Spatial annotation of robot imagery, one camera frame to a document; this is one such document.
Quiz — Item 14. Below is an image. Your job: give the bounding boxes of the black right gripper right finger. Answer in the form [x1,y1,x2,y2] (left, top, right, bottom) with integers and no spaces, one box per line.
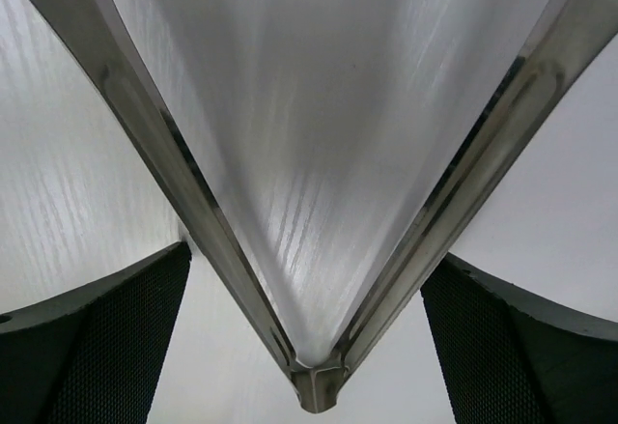
[421,254,617,423]

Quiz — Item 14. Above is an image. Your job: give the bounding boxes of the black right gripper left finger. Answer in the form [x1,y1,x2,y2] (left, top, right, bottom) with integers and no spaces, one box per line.
[1,241,191,423]

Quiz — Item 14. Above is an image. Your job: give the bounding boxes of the stainless steel tongs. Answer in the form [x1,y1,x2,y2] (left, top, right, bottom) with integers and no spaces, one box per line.
[30,0,617,413]

